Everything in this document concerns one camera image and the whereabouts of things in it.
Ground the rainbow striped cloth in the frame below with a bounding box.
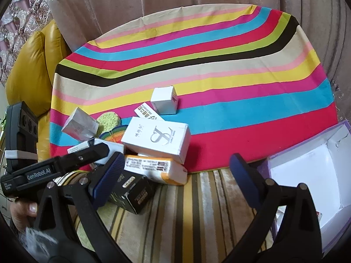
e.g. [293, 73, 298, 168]
[49, 4, 338, 172]

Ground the silver white box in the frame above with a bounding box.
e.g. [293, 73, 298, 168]
[61, 107, 99, 141]

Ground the beige striped cushion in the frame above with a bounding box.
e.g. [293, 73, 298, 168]
[53, 167, 275, 255]

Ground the pink lace curtain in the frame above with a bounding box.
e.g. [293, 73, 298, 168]
[0, 0, 57, 88]

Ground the purple cardboard storage box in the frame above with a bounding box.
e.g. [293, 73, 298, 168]
[257, 120, 351, 255]

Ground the white box with orange edge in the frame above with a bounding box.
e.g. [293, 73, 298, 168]
[123, 154, 188, 186]

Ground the large white logo box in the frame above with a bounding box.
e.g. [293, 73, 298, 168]
[121, 116, 191, 164]

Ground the person's left hand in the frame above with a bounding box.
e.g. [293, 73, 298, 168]
[11, 199, 39, 232]

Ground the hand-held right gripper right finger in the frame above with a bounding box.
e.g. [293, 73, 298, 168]
[222, 153, 321, 263]

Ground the white printed box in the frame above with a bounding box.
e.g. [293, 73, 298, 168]
[67, 138, 125, 165]

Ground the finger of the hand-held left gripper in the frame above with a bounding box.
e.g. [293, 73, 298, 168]
[55, 143, 111, 174]

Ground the small white cube box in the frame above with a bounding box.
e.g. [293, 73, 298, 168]
[150, 86, 179, 115]

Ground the black box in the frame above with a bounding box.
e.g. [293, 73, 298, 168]
[107, 169, 157, 215]

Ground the yellow leather cushion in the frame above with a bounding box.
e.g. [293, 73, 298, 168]
[5, 19, 72, 167]

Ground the rainbow round coaster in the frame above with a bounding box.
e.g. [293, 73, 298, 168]
[99, 125, 127, 143]

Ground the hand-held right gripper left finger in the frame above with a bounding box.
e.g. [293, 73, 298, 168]
[34, 152, 126, 263]

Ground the green sponge pad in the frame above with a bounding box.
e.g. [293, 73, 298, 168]
[95, 112, 123, 136]

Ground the grey fur cuff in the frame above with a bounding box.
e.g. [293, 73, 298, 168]
[16, 225, 59, 254]

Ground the narrow white label box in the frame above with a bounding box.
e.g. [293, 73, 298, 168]
[134, 103, 165, 123]

